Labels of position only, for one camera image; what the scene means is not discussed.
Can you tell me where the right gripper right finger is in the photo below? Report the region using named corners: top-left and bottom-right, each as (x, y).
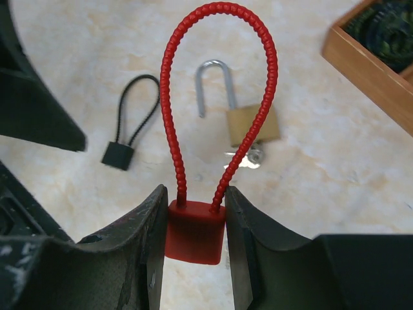
top-left (225, 187), bottom-right (412, 309)

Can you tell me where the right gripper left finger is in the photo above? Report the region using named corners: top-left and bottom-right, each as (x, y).
top-left (1, 185), bottom-right (168, 309)

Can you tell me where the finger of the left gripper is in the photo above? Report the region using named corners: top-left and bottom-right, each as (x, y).
top-left (1, 1), bottom-right (86, 152)

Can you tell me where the red cable lock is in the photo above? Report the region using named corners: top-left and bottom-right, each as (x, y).
top-left (160, 1), bottom-right (279, 266)

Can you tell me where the black cable lock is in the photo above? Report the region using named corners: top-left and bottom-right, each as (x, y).
top-left (101, 74), bottom-right (161, 172)

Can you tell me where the silver key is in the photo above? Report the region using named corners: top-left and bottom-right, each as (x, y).
top-left (239, 142), bottom-right (265, 169)

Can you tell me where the brass padlock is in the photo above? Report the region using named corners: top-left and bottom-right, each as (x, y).
top-left (195, 59), bottom-right (281, 147)

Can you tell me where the wooden compartment tray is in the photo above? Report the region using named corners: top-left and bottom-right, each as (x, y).
top-left (321, 1), bottom-right (412, 134)

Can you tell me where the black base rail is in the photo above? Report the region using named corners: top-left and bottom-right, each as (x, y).
top-left (1, 164), bottom-right (72, 242)

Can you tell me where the green yellow coiled strap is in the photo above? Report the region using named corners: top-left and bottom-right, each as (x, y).
top-left (341, 0), bottom-right (413, 74)

